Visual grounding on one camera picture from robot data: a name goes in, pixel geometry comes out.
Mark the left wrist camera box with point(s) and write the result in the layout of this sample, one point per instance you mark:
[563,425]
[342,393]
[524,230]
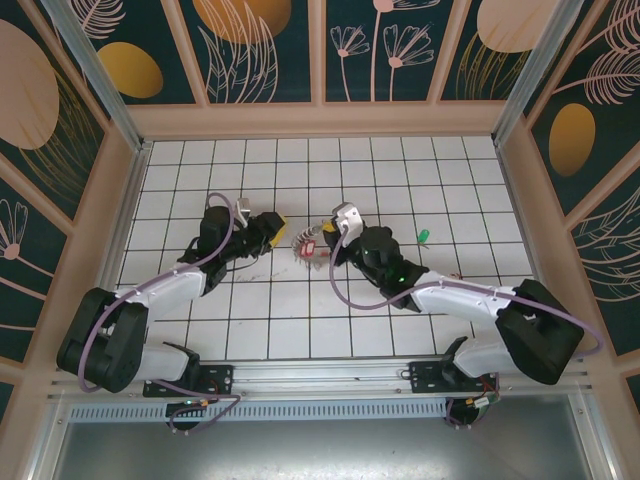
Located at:
[244,207]

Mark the green key tag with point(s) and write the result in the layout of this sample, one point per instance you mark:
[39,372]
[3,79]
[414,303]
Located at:
[424,235]

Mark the metal disc with keyrings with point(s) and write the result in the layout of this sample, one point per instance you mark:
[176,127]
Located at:
[319,259]

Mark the aluminium side rail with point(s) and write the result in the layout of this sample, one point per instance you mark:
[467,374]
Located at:
[510,185]
[131,185]

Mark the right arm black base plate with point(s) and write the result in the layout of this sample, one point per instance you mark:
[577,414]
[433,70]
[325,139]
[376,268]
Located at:
[425,377]

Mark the aluminium corner post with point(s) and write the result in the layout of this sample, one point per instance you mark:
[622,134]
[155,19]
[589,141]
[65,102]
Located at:
[95,65]
[535,65]

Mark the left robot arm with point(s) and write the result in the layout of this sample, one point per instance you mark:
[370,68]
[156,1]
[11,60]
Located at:
[165,295]

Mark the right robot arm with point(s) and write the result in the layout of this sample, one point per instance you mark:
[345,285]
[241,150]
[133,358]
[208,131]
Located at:
[460,300]

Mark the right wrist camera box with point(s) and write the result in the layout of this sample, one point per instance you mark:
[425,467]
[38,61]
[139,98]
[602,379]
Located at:
[346,216]

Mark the grey metal sheet panel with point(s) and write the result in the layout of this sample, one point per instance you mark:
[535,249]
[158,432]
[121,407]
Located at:
[320,450]

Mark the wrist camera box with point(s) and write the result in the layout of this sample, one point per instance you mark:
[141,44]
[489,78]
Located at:
[244,207]
[346,216]

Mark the aluminium mounting rail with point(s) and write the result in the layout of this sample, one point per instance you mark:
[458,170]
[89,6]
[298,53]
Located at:
[320,375]

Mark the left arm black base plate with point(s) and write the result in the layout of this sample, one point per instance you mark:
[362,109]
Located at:
[215,377]

